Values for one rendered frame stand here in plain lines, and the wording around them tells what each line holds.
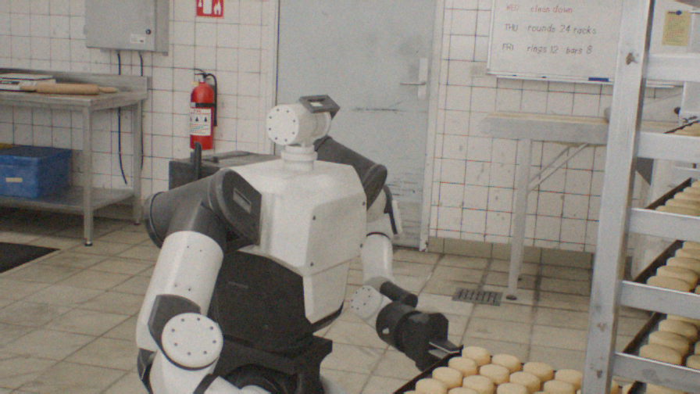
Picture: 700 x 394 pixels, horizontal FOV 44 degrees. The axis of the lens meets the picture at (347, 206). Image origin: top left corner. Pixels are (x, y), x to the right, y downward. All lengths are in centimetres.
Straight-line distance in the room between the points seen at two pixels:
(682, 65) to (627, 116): 8
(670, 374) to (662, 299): 9
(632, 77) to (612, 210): 15
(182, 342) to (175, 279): 11
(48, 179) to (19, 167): 21
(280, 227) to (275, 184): 7
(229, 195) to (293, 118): 21
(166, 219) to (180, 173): 22
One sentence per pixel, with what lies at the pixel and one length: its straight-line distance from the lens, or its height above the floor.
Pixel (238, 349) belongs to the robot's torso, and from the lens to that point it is 160.
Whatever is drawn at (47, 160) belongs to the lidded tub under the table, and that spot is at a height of 45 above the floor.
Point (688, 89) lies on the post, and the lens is 149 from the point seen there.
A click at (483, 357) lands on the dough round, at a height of 79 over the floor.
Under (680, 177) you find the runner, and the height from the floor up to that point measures 114.
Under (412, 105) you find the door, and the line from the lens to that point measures 545.
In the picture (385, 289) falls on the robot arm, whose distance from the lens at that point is 182.
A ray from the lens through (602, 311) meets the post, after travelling 108.
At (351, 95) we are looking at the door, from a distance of 553.
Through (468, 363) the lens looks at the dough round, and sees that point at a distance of 154.
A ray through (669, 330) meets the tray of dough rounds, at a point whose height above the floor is 97.
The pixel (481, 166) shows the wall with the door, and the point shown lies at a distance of 540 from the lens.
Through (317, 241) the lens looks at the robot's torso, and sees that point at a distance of 144.
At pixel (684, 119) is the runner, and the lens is 148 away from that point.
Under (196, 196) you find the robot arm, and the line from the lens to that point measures 132.
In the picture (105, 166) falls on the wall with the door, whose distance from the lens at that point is 619.
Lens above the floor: 134
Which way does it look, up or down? 11 degrees down
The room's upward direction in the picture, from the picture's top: 3 degrees clockwise
